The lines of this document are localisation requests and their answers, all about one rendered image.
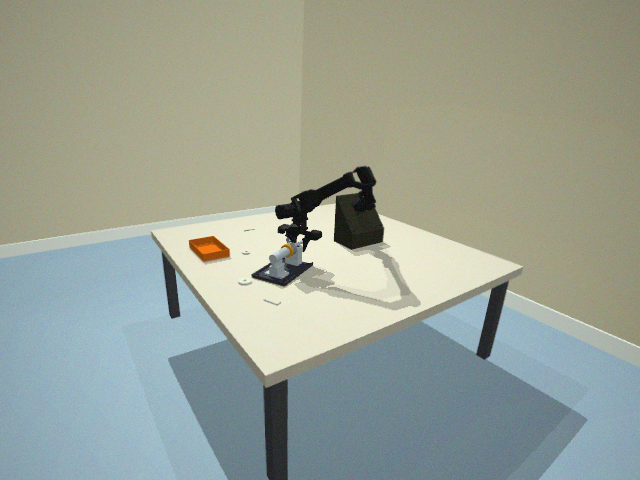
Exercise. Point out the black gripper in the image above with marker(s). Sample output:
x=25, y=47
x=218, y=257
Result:
x=308, y=235

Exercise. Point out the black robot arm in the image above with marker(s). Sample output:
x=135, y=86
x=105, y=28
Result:
x=310, y=199

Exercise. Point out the orange shallow rectangular tray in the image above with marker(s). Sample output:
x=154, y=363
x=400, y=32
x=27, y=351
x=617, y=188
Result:
x=209, y=248

